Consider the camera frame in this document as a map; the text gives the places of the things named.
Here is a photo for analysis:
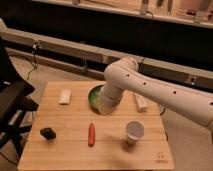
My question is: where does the green bowl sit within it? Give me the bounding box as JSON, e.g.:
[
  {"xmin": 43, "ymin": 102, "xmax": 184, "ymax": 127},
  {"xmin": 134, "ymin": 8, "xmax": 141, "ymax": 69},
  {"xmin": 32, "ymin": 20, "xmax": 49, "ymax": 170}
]
[{"xmin": 88, "ymin": 85, "xmax": 102, "ymax": 110}]

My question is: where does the black chair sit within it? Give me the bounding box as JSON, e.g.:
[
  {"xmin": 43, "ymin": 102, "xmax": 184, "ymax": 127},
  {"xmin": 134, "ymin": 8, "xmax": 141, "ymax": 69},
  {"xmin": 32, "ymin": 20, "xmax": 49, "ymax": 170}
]
[{"xmin": 0, "ymin": 38, "xmax": 38, "ymax": 156}]

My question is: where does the small black object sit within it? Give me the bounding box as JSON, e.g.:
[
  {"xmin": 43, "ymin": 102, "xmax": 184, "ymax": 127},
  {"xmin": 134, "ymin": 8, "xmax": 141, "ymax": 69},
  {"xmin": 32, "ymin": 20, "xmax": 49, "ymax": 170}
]
[{"xmin": 40, "ymin": 127, "xmax": 56, "ymax": 140}]

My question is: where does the orange carrot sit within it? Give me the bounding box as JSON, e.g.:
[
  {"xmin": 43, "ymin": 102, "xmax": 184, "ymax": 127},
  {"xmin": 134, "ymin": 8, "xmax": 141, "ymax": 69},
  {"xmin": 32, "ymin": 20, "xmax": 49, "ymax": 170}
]
[{"xmin": 88, "ymin": 123, "xmax": 95, "ymax": 147}]

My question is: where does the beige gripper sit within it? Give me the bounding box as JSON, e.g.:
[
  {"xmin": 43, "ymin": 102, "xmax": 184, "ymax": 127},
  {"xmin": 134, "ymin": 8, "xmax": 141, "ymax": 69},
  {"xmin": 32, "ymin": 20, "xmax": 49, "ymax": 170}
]
[{"xmin": 98, "ymin": 97, "xmax": 117, "ymax": 115}]

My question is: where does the black hanging cable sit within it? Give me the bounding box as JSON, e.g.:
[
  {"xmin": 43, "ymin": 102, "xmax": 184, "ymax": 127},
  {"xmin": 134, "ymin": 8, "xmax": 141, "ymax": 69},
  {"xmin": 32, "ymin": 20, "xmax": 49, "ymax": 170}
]
[{"xmin": 25, "ymin": 39, "xmax": 40, "ymax": 83}]

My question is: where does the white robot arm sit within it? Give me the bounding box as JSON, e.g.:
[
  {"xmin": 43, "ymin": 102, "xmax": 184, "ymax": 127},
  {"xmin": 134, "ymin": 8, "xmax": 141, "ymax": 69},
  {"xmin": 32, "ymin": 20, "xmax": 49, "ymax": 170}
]
[{"xmin": 98, "ymin": 57, "xmax": 213, "ymax": 132}]

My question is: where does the white paper cup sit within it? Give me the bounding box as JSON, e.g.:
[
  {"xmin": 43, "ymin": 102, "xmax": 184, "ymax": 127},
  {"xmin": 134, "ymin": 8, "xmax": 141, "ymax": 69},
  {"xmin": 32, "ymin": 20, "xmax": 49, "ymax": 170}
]
[{"xmin": 126, "ymin": 121, "xmax": 144, "ymax": 145}]

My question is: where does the white bottle lying down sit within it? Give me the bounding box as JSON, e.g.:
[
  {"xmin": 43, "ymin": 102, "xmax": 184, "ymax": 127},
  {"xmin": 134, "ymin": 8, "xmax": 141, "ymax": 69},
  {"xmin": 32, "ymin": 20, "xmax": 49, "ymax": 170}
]
[{"xmin": 134, "ymin": 94, "xmax": 148, "ymax": 112}]

